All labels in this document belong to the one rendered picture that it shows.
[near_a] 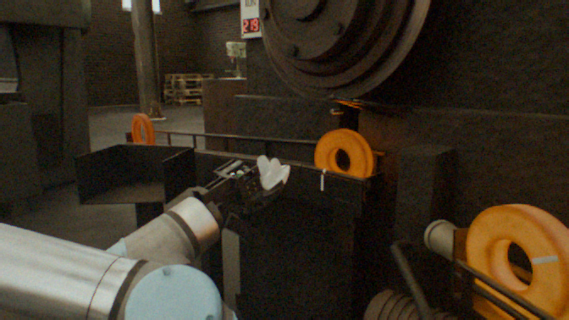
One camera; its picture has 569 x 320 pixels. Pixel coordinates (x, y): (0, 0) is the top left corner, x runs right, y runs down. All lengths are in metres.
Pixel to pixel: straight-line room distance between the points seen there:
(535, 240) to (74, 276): 0.52
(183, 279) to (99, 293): 0.09
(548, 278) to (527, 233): 0.05
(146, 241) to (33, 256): 0.16
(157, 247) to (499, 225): 0.48
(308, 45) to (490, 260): 0.52
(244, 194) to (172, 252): 0.16
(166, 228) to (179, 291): 0.20
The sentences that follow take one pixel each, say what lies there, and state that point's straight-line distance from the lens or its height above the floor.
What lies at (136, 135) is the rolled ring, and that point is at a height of 0.66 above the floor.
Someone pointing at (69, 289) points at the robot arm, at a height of 0.73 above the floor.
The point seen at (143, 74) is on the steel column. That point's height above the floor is 0.88.
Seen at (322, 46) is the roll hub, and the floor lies 1.00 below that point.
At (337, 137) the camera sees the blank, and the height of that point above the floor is 0.80.
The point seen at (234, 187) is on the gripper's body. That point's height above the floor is 0.75.
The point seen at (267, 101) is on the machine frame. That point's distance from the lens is 1.17.
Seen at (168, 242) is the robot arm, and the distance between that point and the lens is 0.59.
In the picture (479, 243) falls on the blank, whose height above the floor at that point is 0.71.
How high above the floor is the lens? 0.95
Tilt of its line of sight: 14 degrees down
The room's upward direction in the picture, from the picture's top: straight up
